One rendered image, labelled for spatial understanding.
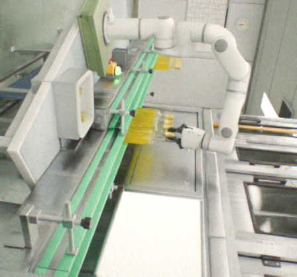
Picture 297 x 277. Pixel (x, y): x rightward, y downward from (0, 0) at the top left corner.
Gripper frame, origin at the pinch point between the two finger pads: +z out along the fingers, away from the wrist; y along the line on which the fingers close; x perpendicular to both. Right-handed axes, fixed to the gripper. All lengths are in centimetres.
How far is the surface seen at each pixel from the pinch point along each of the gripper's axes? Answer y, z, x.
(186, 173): -12.6, -11.4, 10.0
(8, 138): 21, 34, 63
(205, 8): -10, 118, -572
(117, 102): 13.7, 25.0, 6.9
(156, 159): -12.7, 4.9, 5.1
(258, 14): -16, 11, -602
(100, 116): 12.7, 25.6, 21.5
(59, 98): 28, 29, 42
